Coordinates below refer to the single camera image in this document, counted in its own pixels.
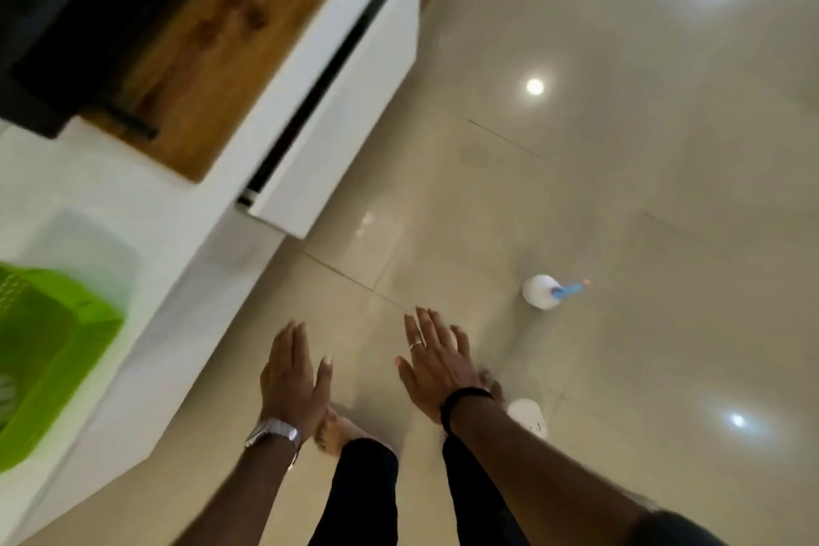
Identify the person's left hand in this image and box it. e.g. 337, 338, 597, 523
259, 320, 334, 431

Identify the person's right hand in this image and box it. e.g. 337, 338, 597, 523
395, 307, 494, 431

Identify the person's right forearm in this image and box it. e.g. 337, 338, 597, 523
447, 397, 648, 546

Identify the person's left forearm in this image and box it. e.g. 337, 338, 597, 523
168, 433, 302, 546

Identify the person's left foot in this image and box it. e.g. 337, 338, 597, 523
313, 407, 370, 457

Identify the person's foot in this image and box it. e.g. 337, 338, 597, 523
313, 407, 370, 457
476, 369, 508, 407

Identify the person's right foot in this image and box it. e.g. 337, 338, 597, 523
476, 369, 508, 407

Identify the black wrist band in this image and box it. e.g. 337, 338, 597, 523
439, 387, 494, 436

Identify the silver wrist watch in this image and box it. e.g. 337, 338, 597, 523
244, 418, 302, 470

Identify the white spray bottle blue nozzle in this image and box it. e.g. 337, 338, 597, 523
521, 273, 592, 314

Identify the white round container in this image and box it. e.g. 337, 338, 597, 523
507, 398, 549, 439

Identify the person's left leg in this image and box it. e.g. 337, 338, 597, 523
307, 438, 399, 546

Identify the person's leg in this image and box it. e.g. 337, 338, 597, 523
307, 438, 399, 546
441, 433, 532, 546

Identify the person's right leg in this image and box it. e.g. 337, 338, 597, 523
441, 433, 532, 546

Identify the white cabinet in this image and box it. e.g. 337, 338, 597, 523
0, 0, 410, 546

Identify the white cabinet drawer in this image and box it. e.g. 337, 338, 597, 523
238, 0, 425, 240

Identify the green plastic basket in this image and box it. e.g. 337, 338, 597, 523
0, 261, 126, 473

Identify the dark shirt sleeve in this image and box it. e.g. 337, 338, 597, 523
624, 510, 730, 546

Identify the brown wooden panel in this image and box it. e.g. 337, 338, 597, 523
82, 0, 378, 183

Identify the black television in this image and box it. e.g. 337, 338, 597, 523
0, 0, 257, 141

